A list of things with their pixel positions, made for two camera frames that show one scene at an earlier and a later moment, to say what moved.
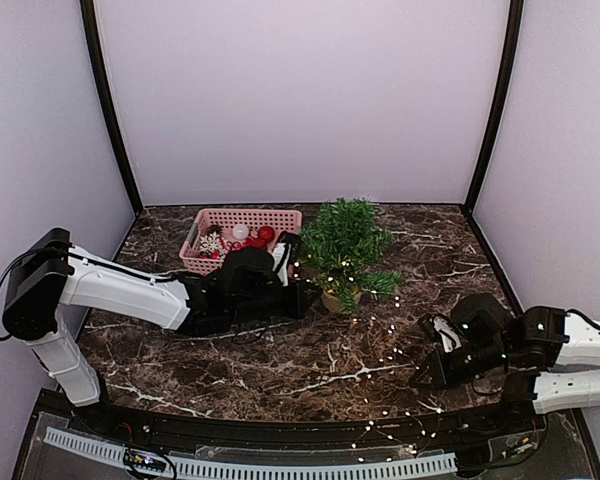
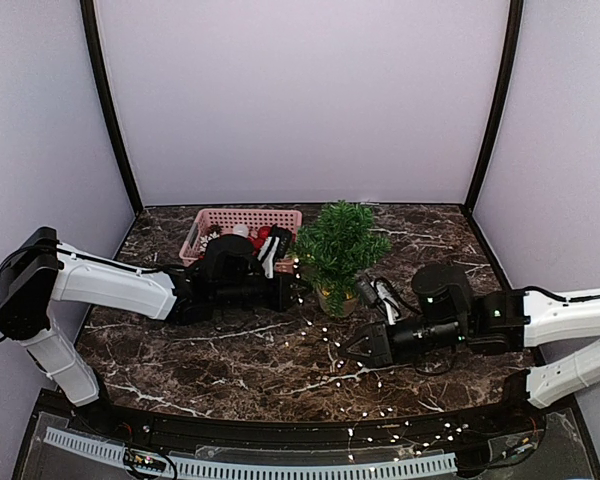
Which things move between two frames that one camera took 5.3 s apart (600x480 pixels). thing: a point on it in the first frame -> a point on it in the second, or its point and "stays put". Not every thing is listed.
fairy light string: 384,412 -> 357,363
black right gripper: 441,376 -> 381,347
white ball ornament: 240,232 stays put
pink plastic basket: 215,231 stays put
